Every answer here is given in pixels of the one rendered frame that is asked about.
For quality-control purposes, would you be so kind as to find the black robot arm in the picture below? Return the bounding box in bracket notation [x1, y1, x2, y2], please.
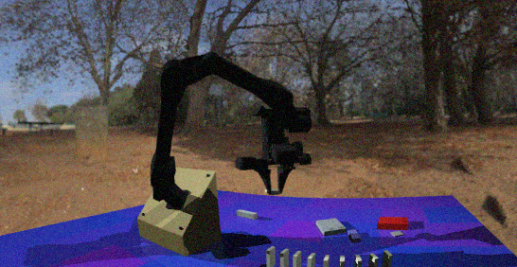
[151, 52, 312, 209]

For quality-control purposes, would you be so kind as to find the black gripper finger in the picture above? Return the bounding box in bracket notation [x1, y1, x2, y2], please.
[277, 166, 296, 193]
[253, 169, 272, 195]

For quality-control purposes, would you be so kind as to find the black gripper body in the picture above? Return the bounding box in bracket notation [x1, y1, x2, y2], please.
[235, 133, 312, 170]

